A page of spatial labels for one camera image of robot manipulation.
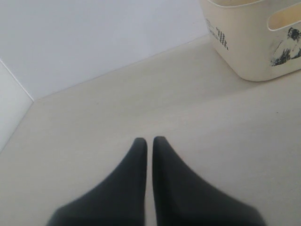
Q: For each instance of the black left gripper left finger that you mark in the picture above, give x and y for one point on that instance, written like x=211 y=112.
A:
x=119 y=200

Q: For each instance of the small cream plastic bin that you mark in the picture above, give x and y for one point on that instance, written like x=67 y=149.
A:
x=259 y=39

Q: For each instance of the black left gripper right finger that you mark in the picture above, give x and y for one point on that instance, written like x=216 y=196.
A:
x=183 y=198

